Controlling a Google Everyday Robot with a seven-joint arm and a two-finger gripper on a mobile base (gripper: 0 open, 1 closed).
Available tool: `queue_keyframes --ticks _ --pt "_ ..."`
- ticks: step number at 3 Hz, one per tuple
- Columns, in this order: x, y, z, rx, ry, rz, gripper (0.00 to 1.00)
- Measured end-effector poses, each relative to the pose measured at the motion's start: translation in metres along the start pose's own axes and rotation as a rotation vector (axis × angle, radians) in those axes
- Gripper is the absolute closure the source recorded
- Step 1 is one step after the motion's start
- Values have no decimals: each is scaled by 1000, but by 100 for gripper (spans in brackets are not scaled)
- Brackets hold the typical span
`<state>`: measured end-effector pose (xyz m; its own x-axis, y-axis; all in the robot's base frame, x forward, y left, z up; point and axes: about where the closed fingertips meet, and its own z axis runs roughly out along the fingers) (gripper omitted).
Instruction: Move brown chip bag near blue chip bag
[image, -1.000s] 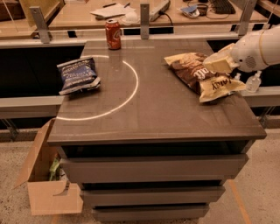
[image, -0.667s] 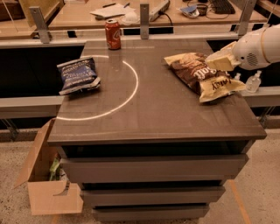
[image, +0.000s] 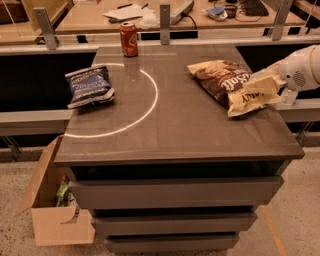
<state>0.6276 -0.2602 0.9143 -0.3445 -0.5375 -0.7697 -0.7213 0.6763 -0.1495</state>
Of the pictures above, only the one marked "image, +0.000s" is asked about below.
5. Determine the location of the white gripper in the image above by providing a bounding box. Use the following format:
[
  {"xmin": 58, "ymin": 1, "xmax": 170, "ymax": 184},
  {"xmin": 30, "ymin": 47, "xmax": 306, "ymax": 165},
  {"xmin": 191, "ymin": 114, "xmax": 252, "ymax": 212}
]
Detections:
[{"xmin": 244, "ymin": 45, "xmax": 320, "ymax": 106}]

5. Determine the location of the brown chip bag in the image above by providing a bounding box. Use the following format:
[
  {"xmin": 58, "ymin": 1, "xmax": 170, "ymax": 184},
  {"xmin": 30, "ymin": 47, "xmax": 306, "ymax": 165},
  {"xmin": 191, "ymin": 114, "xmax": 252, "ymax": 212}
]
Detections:
[{"xmin": 188, "ymin": 60, "xmax": 280, "ymax": 117}]

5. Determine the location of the blue chip bag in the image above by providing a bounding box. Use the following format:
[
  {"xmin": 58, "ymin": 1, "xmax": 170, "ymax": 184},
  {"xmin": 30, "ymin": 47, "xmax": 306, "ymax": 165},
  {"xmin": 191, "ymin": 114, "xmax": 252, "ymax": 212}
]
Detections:
[{"xmin": 65, "ymin": 65, "xmax": 115, "ymax": 109}]

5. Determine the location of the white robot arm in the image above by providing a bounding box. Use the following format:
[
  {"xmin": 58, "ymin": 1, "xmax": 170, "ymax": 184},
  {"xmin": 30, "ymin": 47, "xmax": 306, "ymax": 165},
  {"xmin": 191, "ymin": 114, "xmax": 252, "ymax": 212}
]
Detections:
[{"xmin": 244, "ymin": 45, "xmax": 320, "ymax": 106}]

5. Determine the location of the black keyboard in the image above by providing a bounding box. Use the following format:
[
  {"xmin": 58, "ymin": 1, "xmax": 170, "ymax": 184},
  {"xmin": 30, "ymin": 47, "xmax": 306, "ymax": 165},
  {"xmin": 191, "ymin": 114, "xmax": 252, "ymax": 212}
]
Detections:
[{"xmin": 239, "ymin": 0, "xmax": 269, "ymax": 16}]

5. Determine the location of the white blue cup item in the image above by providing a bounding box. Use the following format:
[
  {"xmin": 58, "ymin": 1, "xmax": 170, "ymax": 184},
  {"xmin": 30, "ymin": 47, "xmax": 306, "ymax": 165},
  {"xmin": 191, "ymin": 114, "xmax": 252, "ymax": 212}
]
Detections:
[{"xmin": 205, "ymin": 6, "xmax": 228, "ymax": 21}]

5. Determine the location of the grey power strip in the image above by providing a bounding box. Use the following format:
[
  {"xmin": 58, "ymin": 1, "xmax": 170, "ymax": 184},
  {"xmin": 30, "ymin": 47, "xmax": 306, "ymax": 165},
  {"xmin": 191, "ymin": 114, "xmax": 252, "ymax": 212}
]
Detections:
[{"xmin": 170, "ymin": 0, "xmax": 194, "ymax": 25}]

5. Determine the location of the white face mask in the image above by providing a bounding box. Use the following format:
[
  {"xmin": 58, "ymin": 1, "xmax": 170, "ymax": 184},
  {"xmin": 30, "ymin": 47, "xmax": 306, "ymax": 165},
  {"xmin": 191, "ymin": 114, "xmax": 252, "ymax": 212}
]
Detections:
[{"xmin": 138, "ymin": 13, "xmax": 159, "ymax": 29}]

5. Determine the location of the grey drawer cabinet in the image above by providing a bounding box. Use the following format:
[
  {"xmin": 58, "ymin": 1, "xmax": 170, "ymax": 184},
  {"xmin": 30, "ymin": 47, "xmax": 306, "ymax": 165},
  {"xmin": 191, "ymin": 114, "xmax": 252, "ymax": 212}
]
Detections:
[{"xmin": 55, "ymin": 45, "xmax": 303, "ymax": 253}]

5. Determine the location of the orange soda can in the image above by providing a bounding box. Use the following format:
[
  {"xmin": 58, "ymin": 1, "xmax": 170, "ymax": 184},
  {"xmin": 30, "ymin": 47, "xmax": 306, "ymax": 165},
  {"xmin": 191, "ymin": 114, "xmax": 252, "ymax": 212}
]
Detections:
[{"xmin": 120, "ymin": 22, "xmax": 138, "ymax": 57}]

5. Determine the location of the white paper stack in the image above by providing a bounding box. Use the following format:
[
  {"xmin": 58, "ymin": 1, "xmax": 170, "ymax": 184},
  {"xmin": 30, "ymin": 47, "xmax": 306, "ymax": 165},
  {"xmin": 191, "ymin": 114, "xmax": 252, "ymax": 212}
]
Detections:
[{"xmin": 103, "ymin": 4, "xmax": 153, "ymax": 22}]

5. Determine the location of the black pen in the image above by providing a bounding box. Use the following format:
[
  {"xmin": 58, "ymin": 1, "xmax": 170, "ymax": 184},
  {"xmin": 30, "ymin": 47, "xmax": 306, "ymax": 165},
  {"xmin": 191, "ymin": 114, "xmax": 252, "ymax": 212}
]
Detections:
[{"xmin": 117, "ymin": 3, "xmax": 133, "ymax": 9}]

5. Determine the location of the green packet in box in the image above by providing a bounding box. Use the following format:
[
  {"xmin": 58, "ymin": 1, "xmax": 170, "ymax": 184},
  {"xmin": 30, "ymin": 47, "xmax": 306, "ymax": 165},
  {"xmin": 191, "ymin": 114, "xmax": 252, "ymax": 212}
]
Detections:
[{"xmin": 56, "ymin": 180, "xmax": 68, "ymax": 207}]

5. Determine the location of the cardboard box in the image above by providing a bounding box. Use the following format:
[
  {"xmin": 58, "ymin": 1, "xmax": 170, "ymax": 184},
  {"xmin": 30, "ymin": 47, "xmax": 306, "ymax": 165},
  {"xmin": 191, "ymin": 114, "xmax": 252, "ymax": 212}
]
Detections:
[{"xmin": 16, "ymin": 136, "xmax": 95, "ymax": 246}]

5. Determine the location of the right metal bracket post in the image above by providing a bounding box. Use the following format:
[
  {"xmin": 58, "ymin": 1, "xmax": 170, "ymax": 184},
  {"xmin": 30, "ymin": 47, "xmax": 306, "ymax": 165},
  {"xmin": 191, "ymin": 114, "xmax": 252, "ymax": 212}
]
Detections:
[{"xmin": 270, "ymin": 0, "xmax": 293, "ymax": 41}]

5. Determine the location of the metal bracket post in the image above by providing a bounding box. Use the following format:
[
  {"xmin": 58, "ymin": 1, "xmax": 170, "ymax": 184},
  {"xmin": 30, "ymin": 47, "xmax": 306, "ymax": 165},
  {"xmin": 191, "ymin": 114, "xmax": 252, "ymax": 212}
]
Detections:
[
  {"xmin": 160, "ymin": 4, "xmax": 170, "ymax": 45},
  {"xmin": 270, "ymin": 0, "xmax": 293, "ymax": 41},
  {"xmin": 33, "ymin": 7, "xmax": 58, "ymax": 50}
]

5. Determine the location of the middle metal bracket post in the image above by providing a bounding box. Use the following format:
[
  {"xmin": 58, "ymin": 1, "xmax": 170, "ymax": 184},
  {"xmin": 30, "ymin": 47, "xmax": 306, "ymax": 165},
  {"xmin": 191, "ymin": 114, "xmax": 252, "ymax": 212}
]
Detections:
[{"xmin": 160, "ymin": 4, "xmax": 170, "ymax": 45}]

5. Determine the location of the left metal bracket post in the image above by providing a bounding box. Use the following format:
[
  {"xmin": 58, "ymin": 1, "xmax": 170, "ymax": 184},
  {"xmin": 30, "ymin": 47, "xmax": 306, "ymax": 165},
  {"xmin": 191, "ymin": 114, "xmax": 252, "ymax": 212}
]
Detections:
[{"xmin": 33, "ymin": 7, "xmax": 58, "ymax": 50}]

